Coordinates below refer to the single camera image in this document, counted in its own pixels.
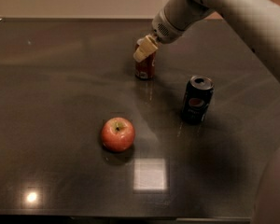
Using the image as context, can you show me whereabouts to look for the red coke can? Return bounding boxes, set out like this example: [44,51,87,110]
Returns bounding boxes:
[135,53,156,80]

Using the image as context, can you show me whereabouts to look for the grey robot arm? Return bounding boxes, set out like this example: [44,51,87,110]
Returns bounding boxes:
[133,0,280,224]

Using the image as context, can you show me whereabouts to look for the dark blue pepsi can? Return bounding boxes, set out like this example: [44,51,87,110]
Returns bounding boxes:
[181,75,214,124]

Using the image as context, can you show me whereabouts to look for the red apple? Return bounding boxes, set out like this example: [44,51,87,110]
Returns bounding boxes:
[101,117,135,152]

